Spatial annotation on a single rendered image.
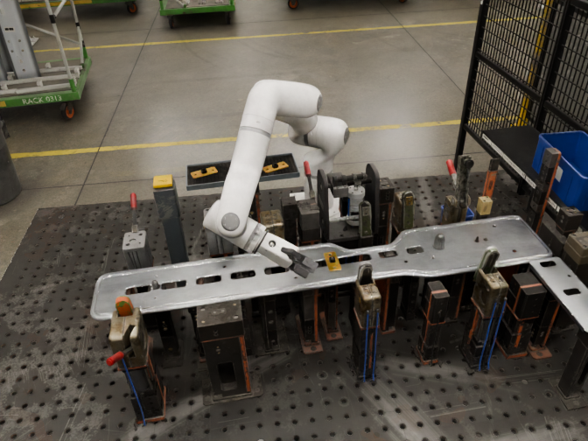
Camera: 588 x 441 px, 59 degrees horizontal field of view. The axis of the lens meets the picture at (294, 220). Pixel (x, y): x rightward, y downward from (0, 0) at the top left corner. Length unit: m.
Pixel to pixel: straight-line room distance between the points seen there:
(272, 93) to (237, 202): 0.33
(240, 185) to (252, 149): 0.12
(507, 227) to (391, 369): 0.59
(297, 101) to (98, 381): 1.06
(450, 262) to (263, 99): 0.73
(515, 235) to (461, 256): 0.22
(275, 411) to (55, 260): 1.16
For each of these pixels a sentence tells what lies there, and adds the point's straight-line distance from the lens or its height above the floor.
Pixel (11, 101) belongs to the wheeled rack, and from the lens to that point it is 5.35.
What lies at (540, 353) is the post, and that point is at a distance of 1.87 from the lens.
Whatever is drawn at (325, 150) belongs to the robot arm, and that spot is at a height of 1.10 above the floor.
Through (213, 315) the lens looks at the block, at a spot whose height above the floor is 1.03.
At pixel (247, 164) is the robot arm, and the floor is 1.34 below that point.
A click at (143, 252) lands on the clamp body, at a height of 1.04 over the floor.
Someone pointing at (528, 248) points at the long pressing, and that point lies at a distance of 1.76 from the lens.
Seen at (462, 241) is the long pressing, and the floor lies 1.00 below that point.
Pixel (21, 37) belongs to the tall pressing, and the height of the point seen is 0.68.
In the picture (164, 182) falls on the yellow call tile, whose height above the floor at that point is 1.16.
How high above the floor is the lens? 2.05
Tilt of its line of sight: 36 degrees down
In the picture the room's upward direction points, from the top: 3 degrees counter-clockwise
